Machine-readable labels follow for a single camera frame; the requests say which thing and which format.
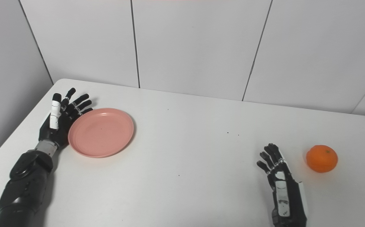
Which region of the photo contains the pink round plate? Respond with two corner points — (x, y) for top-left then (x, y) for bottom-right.
(68, 108), (134, 158)

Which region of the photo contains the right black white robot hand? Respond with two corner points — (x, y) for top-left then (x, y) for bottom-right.
(256, 143), (309, 227)

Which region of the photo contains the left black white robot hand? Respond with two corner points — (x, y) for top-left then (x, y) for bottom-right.
(38, 88), (94, 149)

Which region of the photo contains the orange fruit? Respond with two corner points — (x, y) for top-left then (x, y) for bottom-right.
(306, 145), (338, 173)

